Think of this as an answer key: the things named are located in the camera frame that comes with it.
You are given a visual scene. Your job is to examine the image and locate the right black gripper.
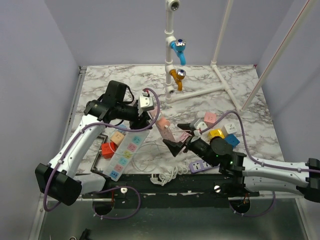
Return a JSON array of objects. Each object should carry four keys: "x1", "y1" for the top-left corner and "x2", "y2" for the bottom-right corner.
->
[{"x1": 162, "y1": 123, "x2": 217, "y2": 167}]

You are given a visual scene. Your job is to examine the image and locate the light blue small plug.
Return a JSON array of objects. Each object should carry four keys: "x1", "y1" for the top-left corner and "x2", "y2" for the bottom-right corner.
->
[{"x1": 117, "y1": 124, "x2": 127, "y2": 132}]

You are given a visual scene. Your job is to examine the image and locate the pink power strip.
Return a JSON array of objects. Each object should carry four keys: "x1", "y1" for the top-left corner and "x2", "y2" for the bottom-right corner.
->
[{"x1": 155, "y1": 111, "x2": 178, "y2": 142}]

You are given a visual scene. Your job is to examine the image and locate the orange small plug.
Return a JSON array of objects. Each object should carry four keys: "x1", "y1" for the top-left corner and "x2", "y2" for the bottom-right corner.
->
[{"x1": 156, "y1": 117, "x2": 171, "y2": 130}]

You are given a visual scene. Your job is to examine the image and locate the beige cube plug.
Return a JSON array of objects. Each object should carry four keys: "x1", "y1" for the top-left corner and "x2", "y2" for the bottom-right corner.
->
[{"x1": 110, "y1": 131, "x2": 125, "y2": 146}]

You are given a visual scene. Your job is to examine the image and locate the white power strip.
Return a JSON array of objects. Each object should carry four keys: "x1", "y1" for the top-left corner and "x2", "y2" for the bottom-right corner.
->
[{"x1": 102, "y1": 130, "x2": 150, "y2": 182}]

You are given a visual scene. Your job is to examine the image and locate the purple power strip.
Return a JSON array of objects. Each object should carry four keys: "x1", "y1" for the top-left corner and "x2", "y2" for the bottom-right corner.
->
[{"x1": 188, "y1": 160, "x2": 217, "y2": 174}]

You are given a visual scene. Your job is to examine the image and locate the pink cube socket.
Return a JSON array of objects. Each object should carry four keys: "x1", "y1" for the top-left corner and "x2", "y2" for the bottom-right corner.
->
[{"x1": 204, "y1": 112, "x2": 217, "y2": 127}]

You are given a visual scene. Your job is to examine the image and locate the yellow cube socket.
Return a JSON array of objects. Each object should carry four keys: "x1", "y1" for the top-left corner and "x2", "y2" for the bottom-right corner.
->
[{"x1": 207, "y1": 128, "x2": 225, "y2": 140}]

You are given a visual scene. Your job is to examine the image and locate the red cube plug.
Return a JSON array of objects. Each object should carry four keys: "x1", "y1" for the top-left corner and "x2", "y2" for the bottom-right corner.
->
[{"x1": 101, "y1": 141, "x2": 117, "y2": 159}]

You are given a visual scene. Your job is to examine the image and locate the white cube socket adapter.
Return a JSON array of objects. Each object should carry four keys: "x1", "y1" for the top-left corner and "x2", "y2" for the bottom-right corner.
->
[{"x1": 221, "y1": 123, "x2": 238, "y2": 137}]

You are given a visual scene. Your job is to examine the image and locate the blue cube plug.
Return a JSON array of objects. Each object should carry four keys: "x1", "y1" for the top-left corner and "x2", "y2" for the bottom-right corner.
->
[{"x1": 224, "y1": 133, "x2": 240, "y2": 149}]

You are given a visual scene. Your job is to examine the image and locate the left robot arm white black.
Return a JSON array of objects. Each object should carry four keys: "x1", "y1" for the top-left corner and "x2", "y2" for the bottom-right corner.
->
[{"x1": 35, "y1": 80, "x2": 158, "y2": 212}]

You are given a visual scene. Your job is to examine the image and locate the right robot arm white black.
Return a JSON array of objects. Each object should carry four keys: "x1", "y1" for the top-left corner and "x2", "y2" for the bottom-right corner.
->
[{"x1": 163, "y1": 135, "x2": 320, "y2": 203}]

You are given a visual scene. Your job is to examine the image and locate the orange faucet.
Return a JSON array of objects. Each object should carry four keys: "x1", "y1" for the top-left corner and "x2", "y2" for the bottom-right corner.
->
[{"x1": 169, "y1": 68, "x2": 186, "y2": 92}]

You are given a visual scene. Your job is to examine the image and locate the black hex key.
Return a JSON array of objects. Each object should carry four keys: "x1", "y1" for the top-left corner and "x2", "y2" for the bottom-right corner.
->
[{"x1": 90, "y1": 134, "x2": 108, "y2": 174}]

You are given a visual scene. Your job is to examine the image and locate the blue faucet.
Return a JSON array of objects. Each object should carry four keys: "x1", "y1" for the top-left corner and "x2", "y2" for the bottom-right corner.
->
[{"x1": 170, "y1": 38, "x2": 186, "y2": 66}]

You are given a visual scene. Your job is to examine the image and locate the pink coiled cable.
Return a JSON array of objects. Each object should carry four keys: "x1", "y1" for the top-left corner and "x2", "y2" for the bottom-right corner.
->
[{"x1": 174, "y1": 130, "x2": 193, "y2": 146}]

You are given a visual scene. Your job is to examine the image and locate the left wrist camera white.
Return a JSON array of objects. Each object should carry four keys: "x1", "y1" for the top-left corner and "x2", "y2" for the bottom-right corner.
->
[{"x1": 137, "y1": 90, "x2": 155, "y2": 117}]

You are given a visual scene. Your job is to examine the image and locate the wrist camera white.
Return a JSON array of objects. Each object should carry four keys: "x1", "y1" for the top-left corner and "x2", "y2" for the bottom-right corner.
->
[
  {"x1": 190, "y1": 118, "x2": 208, "y2": 137},
  {"x1": 137, "y1": 90, "x2": 155, "y2": 117}
]

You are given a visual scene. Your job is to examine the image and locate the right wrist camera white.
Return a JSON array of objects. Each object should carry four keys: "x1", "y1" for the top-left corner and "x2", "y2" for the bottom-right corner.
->
[{"x1": 190, "y1": 118, "x2": 208, "y2": 137}]

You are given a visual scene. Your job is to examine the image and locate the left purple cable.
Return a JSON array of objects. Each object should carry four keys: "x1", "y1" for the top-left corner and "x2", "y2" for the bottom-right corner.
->
[{"x1": 42, "y1": 87, "x2": 161, "y2": 221}]

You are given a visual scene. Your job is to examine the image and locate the white coiled cable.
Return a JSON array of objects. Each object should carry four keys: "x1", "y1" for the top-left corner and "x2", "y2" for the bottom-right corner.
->
[{"x1": 149, "y1": 164, "x2": 190, "y2": 187}]

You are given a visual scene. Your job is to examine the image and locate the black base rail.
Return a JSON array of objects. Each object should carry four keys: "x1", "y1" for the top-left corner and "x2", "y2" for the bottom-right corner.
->
[{"x1": 49, "y1": 170, "x2": 283, "y2": 211}]

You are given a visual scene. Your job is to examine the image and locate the white pvc pipe frame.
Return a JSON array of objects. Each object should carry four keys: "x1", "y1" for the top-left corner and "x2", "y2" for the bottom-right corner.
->
[{"x1": 164, "y1": 0, "x2": 316, "y2": 113}]

